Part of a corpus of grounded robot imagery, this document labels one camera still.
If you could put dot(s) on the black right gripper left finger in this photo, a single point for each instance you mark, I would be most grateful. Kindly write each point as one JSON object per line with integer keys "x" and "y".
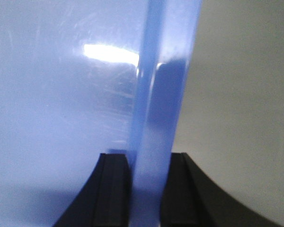
{"x": 104, "y": 199}

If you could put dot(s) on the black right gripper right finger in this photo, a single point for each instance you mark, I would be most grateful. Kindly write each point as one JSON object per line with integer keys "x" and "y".
{"x": 192, "y": 199}

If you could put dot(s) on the blue plastic tray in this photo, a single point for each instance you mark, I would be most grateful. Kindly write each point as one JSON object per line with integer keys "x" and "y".
{"x": 83, "y": 77}

